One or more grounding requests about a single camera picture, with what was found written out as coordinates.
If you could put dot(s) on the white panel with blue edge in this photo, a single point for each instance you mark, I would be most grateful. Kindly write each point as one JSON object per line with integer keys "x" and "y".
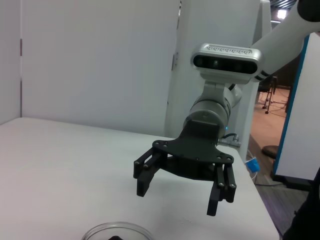
{"x": 300, "y": 125}

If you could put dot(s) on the dark clothed figure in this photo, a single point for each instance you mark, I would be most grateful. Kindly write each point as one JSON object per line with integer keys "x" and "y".
{"x": 307, "y": 215}

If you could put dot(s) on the glass teacup with black base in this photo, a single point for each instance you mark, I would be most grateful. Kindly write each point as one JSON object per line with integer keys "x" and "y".
{"x": 117, "y": 225}

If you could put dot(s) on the dark round stool base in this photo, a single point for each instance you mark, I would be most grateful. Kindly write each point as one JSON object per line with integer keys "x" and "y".
{"x": 270, "y": 151}

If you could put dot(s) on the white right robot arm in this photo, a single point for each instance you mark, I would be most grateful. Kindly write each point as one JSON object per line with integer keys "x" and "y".
{"x": 280, "y": 32}

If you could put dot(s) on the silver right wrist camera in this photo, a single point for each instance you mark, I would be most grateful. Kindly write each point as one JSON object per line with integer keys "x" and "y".
{"x": 225, "y": 62}

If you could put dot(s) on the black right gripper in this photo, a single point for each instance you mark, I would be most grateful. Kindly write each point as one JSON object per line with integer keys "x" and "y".
{"x": 197, "y": 147}

